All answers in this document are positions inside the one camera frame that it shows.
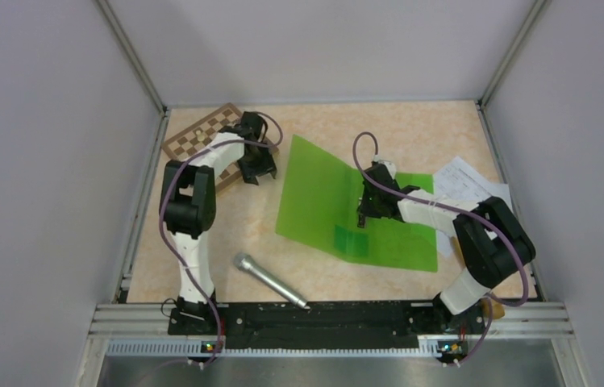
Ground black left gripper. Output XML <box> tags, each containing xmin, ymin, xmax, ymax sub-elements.
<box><xmin>238</xmin><ymin>140</ymin><xmax>277</xmax><ymax>185</ymax></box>

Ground green plastic folder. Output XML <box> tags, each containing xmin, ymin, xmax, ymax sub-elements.
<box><xmin>275</xmin><ymin>135</ymin><xmax>438</xmax><ymax>273</ymax></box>

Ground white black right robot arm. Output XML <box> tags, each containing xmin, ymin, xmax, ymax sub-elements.
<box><xmin>357</xmin><ymin>160</ymin><xmax>536</xmax><ymax>332</ymax></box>

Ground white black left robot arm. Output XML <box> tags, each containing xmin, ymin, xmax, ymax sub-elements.
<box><xmin>159</xmin><ymin>111</ymin><xmax>277</xmax><ymax>334</ymax></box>

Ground white paper files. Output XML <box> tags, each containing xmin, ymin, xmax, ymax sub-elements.
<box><xmin>432</xmin><ymin>156</ymin><xmax>514</xmax><ymax>259</ymax></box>

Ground wooden chessboard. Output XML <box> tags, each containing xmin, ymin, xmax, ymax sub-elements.
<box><xmin>161</xmin><ymin>103</ymin><xmax>277</xmax><ymax>194</ymax></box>

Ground silver microphone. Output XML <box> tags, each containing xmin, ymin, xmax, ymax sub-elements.
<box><xmin>233</xmin><ymin>252</ymin><xmax>308</xmax><ymax>309</ymax></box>

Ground wooden rolling pin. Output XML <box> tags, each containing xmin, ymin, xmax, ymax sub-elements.
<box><xmin>449</xmin><ymin>237</ymin><xmax>506</xmax><ymax>320</ymax></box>

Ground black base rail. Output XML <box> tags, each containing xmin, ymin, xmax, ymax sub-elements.
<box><xmin>168</xmin><ymin>300</ymin><xmax>483</xmax><ymax>350</ymax></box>

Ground white slotted cable duct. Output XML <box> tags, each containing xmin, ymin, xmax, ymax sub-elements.
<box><xmin>106</xmin><ymin>339</ymin><xmax>442</xmax><ymax>358</ymax></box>

